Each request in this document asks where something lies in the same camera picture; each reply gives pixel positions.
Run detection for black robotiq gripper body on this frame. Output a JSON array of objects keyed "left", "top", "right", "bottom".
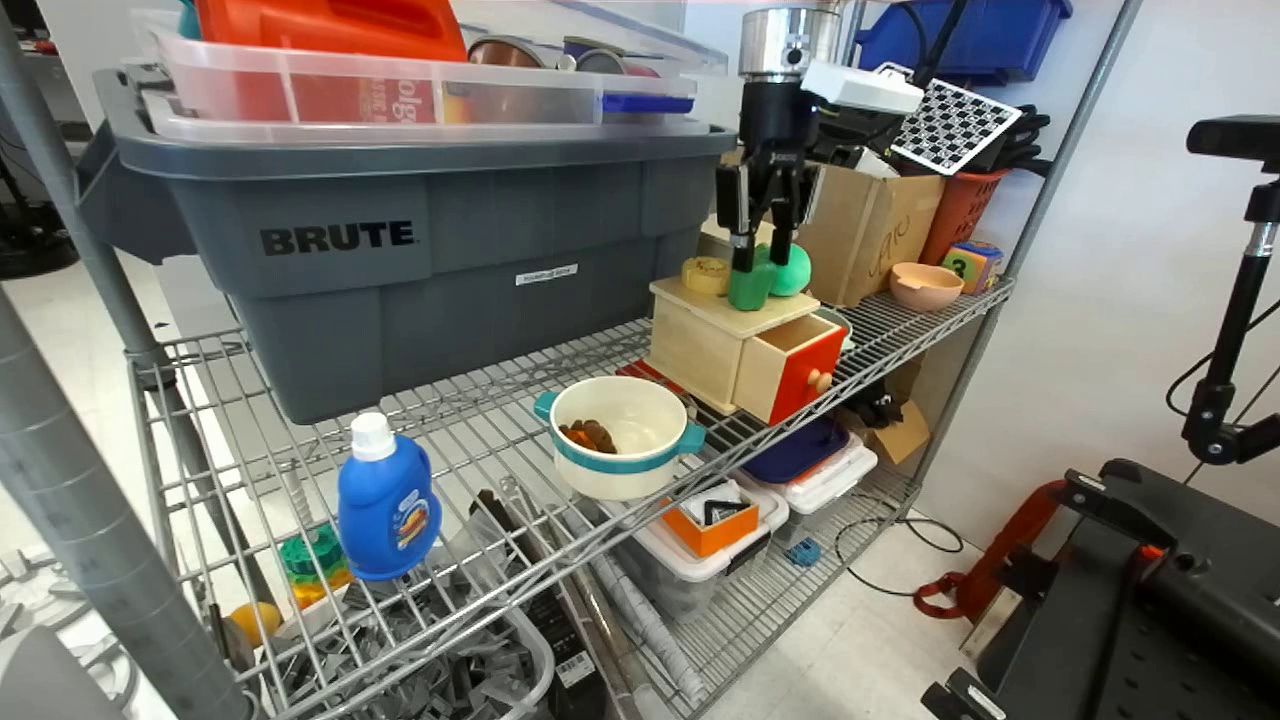
[{"left": 736, "top": 74, "right": 827, "bottom": 180}]

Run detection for green plastic cup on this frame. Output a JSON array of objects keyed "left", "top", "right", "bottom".
[{"left": 763, "top": 240, "right": 816, "bottom": 305}]

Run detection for yellow round plush toy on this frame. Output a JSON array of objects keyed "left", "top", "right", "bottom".
[{"left": 676, "top": 250, "right": 736, "bottom": 305}]

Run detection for pink small bowl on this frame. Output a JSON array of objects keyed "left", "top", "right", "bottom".
[{"left": 885, "top": 258, "right": 969, "bottom": 314}]

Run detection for small colourful block toy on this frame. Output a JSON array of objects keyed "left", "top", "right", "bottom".
[{"left": 940, "top": 245, "right": 1003, "bottom": 299}]

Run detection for white bowl with teal band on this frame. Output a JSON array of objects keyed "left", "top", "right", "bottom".
[{"left": 531, "top": 371, "right": 713, "bottom": 507}]

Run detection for brown toy food piece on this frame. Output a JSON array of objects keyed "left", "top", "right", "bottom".
[{"left": 554, "top": 416, "right": 621, "bottom": 460}]

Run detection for green toy cups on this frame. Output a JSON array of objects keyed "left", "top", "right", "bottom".
[{"left": 277, "top": 518, "right": 357, "bottom": 593}]

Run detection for yellow toy piece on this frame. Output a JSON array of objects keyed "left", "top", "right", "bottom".
[{"left": 222, "top": 600, "right": 288, "bottom": 650}]

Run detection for small pale wooden box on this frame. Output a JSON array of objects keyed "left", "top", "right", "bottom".
[{"left": 696, "top": 213, "right": 738, "bottom": 265}]

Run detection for black electronic device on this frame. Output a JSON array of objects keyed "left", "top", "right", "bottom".
[{"left": 813, "top": 109, "right": 913, "bottom": 171}]

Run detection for wooden box with red drawer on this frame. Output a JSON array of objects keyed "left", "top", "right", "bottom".
[{"left": 645, "top": 276, "right": 856, "bottom": 427}]

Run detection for terracotta plant pot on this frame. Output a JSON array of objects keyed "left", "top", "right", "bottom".
[{"left": 919, "top": 169, "right": 1003, "bottom": 266}]

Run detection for white perforated panel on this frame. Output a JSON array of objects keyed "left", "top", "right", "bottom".
[{"left": 885, "top": 74, "right": 1028, "bottom": 180}]

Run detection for blue plastic bin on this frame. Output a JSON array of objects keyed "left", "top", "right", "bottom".
[{"left": 853, "top": 0, "right": 1079, "bottom": 88}]

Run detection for small cardboard box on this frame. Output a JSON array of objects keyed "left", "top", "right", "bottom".
[{"left": 848, "top": 389, "right": 935, "bottom": 471}]

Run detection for clear container with blue item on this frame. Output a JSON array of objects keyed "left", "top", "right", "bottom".
[{"left": 733, "top": 416, "right": 885, "bottom": 518}]

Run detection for grey brute storage tote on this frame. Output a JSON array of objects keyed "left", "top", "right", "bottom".
[{"left": 75, "top": 58, "right": 738, "bottom": 427}]

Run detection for small blue plastic piece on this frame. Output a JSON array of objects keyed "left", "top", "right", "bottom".
[{"left": 780, "top": 532, "right": 827, "bottom": 571}]

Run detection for clear plastic storage bin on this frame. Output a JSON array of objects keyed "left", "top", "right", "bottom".
[{"left": 139, "top": 21, "right": 733, "bottom": 152}]

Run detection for bundle of metal rods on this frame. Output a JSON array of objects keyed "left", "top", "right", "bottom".
[{"left": 465, "top": 484, "right": 713, "bottom": 711}]

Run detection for orange red plastic container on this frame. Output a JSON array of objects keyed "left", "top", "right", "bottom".
[{"left": 190, "top": 0, "right": 473, "bottom": 62}]

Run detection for blue detergent bottle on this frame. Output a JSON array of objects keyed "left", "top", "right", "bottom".
[{"left": 333, "top": 407, "right": 446, "bottom": 587}]

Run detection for black robot cart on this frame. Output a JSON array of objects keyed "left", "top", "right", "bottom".
[{"left": 917, "top": 454, "right": 1280, "bottom": 720}]

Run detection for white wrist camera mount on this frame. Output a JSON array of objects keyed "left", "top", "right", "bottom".
[{"left": 795, "top": 55, "right": 928, "bottom": 125}]

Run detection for metal wire shelf rack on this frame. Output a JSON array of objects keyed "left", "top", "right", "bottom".
[{"left": 0, "top": 0, "right": 1147, "bottom": 720}]

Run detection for red strap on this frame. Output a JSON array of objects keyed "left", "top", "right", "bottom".
[{"left": 908, "top": 476, "right": 1079, "bottom": 623}]

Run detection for black camera stand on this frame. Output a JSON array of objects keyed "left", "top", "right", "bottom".
[{"left": 1160, "top": 113, "right": 1280, "bottom": 471}]

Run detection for wire basket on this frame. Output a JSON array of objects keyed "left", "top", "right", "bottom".
[{"left": 247, "top": 581, "right": 558, "bottom": 720}]

